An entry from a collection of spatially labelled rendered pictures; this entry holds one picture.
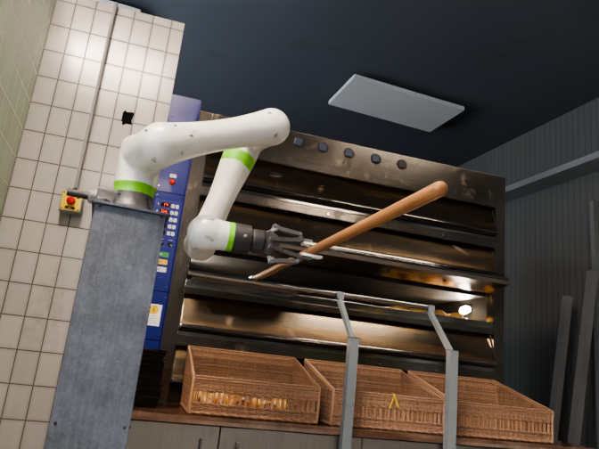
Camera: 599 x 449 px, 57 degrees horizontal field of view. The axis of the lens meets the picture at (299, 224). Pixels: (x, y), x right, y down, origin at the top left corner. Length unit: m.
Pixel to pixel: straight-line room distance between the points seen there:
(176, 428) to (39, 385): 0.81
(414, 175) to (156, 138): 2.07
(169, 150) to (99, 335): 0.54
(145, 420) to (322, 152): 1.73
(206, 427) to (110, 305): 0.86
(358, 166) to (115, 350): 2.02
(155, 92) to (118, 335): 1.79
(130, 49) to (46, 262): 1.22
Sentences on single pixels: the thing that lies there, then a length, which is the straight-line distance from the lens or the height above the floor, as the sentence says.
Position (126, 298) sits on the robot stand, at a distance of 1.62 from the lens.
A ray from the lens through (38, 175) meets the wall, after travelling 2.98.
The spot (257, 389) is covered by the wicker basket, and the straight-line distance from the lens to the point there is 2.38.
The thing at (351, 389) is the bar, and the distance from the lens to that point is 2.39.
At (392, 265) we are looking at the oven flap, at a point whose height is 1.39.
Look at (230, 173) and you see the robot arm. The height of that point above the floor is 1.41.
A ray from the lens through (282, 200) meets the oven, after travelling 3.02.
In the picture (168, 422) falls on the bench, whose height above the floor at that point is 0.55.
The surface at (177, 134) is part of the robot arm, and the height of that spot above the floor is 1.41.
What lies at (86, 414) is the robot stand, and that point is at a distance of 1.62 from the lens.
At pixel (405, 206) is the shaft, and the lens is 1.16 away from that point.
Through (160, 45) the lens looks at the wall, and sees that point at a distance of 3.26.
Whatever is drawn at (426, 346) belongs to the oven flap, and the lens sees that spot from 3.22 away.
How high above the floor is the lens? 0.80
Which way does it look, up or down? 15 degrees up
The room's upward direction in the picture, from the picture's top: 6 degrees clockwise
